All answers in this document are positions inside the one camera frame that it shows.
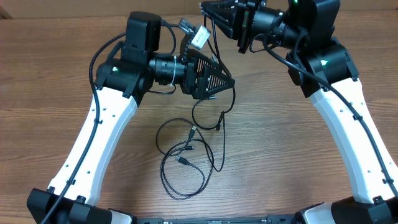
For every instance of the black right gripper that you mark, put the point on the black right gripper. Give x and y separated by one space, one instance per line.
232 22

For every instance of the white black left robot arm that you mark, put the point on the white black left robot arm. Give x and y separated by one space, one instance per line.
118 85

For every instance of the brown cardboard box wall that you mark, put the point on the brown cardboard box wall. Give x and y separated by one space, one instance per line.
31 9

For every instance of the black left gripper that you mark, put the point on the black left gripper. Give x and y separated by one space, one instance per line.
199 90

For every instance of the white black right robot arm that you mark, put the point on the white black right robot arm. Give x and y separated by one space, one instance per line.
325 71

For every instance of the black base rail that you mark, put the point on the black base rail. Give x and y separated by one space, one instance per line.
268 219

